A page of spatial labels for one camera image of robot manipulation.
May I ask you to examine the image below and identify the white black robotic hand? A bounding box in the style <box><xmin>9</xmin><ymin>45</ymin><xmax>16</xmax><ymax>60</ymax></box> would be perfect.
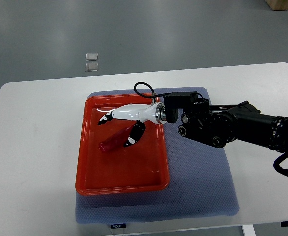
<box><xmin>98</xmin><ymin>102</ymin><xmax>166</xmax><ymax>147</ymax></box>

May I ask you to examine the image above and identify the red pepper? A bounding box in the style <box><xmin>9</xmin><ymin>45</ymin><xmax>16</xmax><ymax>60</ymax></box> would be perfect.
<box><xmin>98</xmin><ymin>126</ymin><xmax>132</xmax><ymax>152</ymax></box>

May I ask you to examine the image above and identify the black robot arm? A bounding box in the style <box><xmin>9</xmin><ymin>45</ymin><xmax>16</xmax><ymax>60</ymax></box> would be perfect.
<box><xmin>157</xmin><ymin>91</ymin><xmax>288</xmax><ymax>177</ymax></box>

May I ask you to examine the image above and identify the red plastic tray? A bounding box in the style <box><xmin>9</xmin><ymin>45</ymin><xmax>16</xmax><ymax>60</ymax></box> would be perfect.
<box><xmin>75</xmin><ymin>92</ymin><xmax>170</xmax><ymax>196</ymax></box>

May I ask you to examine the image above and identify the lower silver floor plate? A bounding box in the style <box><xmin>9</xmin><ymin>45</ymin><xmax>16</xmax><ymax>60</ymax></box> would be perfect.
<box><xmin>85</xmin><ymin>62</ymin><xmax>98</xmax><ymax>72</ymax></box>

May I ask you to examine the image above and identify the silver floor plate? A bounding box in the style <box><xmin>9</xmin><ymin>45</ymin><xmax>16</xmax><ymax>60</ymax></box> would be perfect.
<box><xmin>85</xmin><ymin>62</ymin><xmax>98</xmax><ymax>72</ymax></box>
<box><xmin>85</xmin><ymin>52</ymin><xmax>98</xmax><ymax>61</ymax></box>

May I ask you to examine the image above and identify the blue-grey mesh mat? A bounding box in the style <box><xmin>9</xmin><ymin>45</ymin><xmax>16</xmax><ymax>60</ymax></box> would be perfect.
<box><xmin>76</xmin><ymin>90</ymin><xmax>239</xmax><ymax>224</ymax></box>

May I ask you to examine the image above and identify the upper silver floor plate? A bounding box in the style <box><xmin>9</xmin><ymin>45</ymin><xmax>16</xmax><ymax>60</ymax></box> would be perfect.
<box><xmin>85</xmin><ymin>52</ymin><xmax>98</xmax><ymax>61</ymax></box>

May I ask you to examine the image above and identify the black mat label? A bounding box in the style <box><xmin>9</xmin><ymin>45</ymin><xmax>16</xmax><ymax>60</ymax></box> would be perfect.
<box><xmin>111</xmin><ymin>223</ymin><xmax>126</xmax><ymax>229</ymax></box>

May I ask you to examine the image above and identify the white table leg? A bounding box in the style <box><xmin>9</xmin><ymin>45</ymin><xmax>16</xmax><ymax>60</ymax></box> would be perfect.
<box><xmin>241</xmin><ymin>224</ymin><xmax>256</xmax><ymax>236</ymax></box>

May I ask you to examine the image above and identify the cardboard box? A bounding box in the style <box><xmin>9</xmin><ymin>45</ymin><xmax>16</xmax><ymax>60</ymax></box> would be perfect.
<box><xmin>265</xmin><ymin>0</ymin><xmax>288</xmax><ymax>11</ymax></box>

